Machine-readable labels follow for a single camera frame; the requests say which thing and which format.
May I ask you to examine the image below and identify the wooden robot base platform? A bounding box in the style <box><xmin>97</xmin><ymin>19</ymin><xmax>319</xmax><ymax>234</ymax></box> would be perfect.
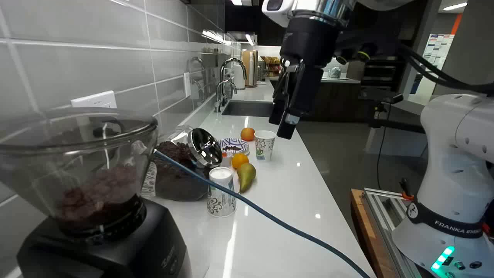
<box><xmin>350</xmin><ymin>189</ymin><xmax>419</xmax><ymax>278</ymax></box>

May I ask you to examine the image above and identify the white wall outlet left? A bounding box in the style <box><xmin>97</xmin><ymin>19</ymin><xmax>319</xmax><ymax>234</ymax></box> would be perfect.
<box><xmin>70</xmin><ymin>92</ymin><xmax>117</xmax><ymax>109</ymax></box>

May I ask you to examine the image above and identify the far patterned paper cup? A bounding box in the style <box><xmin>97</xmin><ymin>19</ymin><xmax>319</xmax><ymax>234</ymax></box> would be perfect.
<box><xmin>254</xmin><ymin>130</ymin><xmax>276</xmax><ymax>161</ymax></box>

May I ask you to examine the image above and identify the black coffee grinder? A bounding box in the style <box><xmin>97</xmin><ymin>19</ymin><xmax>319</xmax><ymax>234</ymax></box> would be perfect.
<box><xmin>0</xmin><ymin>109</ymin><xmax>189</xmax><ymax>278</ymax></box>

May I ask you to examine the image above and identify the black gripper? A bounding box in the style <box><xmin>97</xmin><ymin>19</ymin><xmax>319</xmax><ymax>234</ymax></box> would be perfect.
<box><xmin>268</xmin><ymin>13</ymin><xmax>340</xmax><ymax>140</ymax></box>

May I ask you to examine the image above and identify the blue cable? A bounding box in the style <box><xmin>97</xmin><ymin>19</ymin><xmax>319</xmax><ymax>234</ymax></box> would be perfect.
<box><xmin>149</xmin><ymin>149</ymin><xmax>371</xmax><ymax>278</ymax></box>

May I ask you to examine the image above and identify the blue patterned plate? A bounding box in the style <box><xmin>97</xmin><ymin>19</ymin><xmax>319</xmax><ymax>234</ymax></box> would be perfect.
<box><xmin>218</xmin><ymin>138</ymin><xmax>249</xmax><ymax>158</ymax></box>

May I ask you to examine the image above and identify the patterned paper cup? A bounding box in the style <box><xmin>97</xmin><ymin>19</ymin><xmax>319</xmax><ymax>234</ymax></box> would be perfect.
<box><xmin>206</xmin><ymin>167</ymin><xmax>235</xmax><ymax>217</ymax></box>
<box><xmin>254</xmin><ymin>130</ymin><xmax>276</xmax><ymax>161</ymax></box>

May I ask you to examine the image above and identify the large orange far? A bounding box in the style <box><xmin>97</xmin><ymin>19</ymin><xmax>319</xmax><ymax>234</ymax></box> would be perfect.
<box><xmin>240</xmin><ymin>129</ymin><xmax>254</xmax><ymax>143</ymax></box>

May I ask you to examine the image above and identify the small orange near pear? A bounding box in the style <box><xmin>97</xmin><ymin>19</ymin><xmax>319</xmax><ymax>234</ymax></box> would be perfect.
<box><xmin>231</xmin><ymin>153</ymin><xmax>248</xmax><ymax>170</ymax></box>

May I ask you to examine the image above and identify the near patterned paper cup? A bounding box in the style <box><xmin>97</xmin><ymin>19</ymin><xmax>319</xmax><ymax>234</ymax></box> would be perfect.
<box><xmin>206</xmin><ymin>167</ymin><xmax>235</xmax><ymax>217</ymax></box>

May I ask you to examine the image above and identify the kitchen faucet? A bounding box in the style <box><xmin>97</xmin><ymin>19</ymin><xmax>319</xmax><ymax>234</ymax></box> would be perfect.
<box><xmin>214</xmin><ymin>58</ymin><xmax>246</xmax><ymax>113</ymax></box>

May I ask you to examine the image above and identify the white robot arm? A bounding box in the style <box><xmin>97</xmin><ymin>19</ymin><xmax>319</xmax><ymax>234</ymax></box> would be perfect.
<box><xmin>262</xmin><ymin>0</ymin><xmax>494</xmax><ymax>278</ymax></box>

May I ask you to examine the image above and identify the green pear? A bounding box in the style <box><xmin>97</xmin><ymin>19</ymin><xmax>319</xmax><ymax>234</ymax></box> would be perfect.
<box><xmin>235</xmin><ymin>164</ymin><xmax>256</xmax><ymax>194</ymax></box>

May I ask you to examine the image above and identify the black sink basin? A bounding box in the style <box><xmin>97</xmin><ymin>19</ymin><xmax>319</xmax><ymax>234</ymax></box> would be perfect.
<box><xmin>223</xmin><ymin>101</ymin><xmax>273</xmax><ymax>118</ymax></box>

